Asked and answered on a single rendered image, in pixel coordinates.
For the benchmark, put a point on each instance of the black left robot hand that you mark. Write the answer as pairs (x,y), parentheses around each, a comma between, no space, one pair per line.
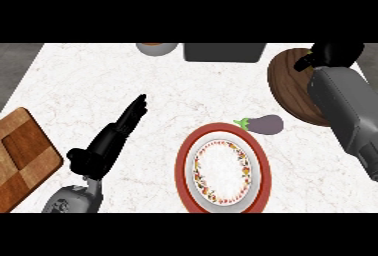
(105,145)

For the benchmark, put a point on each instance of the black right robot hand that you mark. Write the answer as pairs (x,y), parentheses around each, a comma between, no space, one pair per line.
(333,53)

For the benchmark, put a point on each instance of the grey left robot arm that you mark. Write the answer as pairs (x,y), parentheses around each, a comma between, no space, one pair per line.
(74,198)

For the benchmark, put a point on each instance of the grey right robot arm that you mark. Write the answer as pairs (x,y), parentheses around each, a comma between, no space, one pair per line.
(348,113)

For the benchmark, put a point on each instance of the dark round wooden bowl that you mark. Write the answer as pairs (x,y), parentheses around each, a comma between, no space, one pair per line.
(293,90)

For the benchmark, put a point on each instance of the red rimmed patterned plate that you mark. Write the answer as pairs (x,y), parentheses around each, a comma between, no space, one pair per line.
(224,168)

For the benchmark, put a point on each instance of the grey round bowl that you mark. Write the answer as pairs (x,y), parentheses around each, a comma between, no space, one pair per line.
(157,48)

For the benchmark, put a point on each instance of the checkered wooden cutting board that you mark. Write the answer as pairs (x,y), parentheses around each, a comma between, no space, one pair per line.
(23,158)

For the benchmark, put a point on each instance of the dark grey rectangular appliance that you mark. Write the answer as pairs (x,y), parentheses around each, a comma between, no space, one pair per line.
(224,52)

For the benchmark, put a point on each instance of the purple eggplant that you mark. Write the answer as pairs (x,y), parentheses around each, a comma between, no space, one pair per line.
(266,124)

